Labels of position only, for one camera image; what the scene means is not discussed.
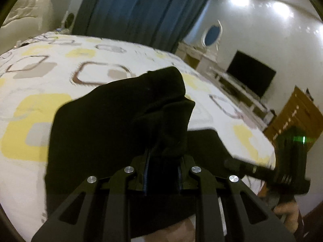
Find brown wooden cabinet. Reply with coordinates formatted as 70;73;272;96
264;86;323;154

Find cream tufted headboard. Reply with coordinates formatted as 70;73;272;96
0;0;55;34

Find black pants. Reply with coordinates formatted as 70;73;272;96
44;66;243;239

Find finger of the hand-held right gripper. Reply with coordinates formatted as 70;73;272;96
224;158;278;182

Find black television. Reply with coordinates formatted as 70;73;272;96
226;50;277;99

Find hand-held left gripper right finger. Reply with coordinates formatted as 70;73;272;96
177;155;296;242

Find blue curtain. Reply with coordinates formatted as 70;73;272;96
73;0;212;53

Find person's right hand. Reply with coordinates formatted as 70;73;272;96
274;201;302;233

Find cream television stand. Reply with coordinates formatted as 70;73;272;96
209;67;275;126

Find bed with patterned sheet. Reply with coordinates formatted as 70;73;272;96
0;31;277;242

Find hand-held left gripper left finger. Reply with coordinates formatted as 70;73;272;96
31;154;152;242

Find cream dressing table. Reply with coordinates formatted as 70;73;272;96
177;42;220;74

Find oval vanity mirror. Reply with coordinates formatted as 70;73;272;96
202;20;224;50

